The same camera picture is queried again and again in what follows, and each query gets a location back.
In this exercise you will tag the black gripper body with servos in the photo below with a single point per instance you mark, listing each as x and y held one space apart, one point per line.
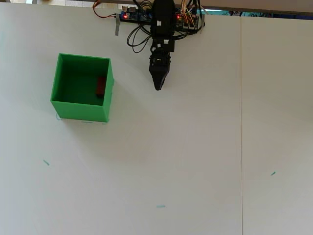
162 49

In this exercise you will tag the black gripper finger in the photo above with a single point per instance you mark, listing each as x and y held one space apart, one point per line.
154 73
164 72

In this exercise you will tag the red rectangular block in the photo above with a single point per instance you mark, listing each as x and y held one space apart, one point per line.
100 86

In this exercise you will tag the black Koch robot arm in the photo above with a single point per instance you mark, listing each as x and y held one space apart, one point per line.
163 14

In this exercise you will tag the green square plastic bin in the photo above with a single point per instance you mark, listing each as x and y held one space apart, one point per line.
78 110

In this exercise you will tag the motor driver board with connectors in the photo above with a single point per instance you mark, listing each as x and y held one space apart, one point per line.
189 23

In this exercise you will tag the blue controller circuit board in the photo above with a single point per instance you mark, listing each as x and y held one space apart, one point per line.
135 16

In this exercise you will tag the grey tape strip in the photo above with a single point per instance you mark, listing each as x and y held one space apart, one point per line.
117 27

